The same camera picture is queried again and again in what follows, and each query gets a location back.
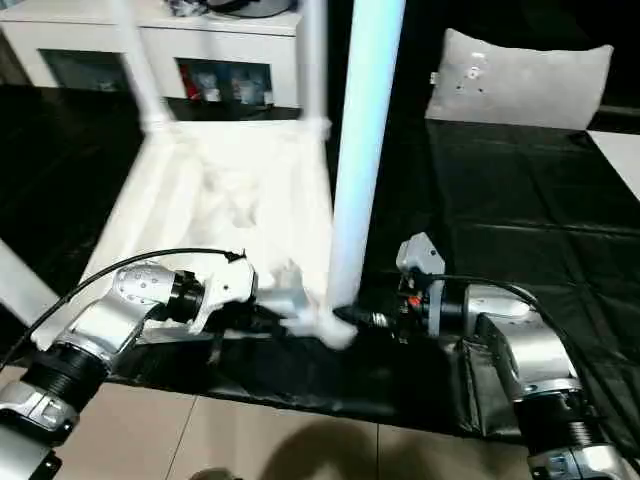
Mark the black box with gold label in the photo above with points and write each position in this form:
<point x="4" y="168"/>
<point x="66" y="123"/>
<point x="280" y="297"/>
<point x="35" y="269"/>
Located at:
<point x="420" y="60"/>

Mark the white plastic table top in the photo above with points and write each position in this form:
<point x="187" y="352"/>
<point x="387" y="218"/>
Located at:
<point x="280" y="210"/>

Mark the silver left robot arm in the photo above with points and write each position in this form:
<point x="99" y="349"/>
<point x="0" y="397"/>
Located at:
<point x="100" y="320"/>

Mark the white cabinet with glass doors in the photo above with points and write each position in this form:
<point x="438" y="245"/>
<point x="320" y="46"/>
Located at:
<point x="75" y="35"/>

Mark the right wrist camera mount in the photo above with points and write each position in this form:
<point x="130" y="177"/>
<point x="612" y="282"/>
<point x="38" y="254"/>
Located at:
<point x="420" y="255"/>

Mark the black horizontal bar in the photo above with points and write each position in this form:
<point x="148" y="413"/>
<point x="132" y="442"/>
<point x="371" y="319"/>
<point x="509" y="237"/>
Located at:
<point x="620" y="112"/>

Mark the grey round container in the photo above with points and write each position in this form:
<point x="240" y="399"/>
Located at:
<point x="250" y="7"/>

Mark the dark rounded robot body part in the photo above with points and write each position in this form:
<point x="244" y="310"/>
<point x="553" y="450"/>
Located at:
<point x="214" y="475"/>

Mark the grey cushion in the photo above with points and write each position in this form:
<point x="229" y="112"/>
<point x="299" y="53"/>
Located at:
<point x="525" y="85"/>

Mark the white flat board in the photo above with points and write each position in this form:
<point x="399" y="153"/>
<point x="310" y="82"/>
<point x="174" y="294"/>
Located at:
<point x="622" y="155"/>

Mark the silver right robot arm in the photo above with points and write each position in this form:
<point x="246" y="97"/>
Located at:
<point x="530" y="350"/>

